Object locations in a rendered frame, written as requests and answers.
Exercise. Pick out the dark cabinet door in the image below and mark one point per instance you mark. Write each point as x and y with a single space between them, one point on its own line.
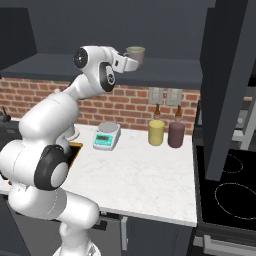
221 83
15 36

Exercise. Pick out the black hob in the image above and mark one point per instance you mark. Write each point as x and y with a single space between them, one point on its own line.
230 200

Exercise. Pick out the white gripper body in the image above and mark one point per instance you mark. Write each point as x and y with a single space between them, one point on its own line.
131 64

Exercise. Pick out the dark wall cabinet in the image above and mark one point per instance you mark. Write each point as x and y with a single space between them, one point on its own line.
160 71

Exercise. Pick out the pale green mug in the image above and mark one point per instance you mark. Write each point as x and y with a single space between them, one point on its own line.
136 53

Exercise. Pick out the dark base cupboard door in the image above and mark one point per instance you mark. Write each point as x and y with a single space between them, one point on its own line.
156 238

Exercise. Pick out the grey wall socket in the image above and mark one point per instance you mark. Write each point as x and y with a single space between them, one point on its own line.
155 95
174 97

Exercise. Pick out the yellow bottle brown cap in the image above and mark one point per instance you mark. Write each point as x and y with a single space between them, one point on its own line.
156 132

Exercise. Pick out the white teal kitchen scale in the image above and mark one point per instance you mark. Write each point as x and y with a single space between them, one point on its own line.
106 136

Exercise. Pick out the dark red bottle brown cap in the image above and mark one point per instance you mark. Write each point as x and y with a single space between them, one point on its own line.
176 134

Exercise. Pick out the dark tray orange rim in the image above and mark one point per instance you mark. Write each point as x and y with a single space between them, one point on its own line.
75 151

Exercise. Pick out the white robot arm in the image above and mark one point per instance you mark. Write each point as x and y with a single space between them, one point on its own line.
43 133

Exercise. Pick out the black tap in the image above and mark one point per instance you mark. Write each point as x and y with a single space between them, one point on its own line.
4 115

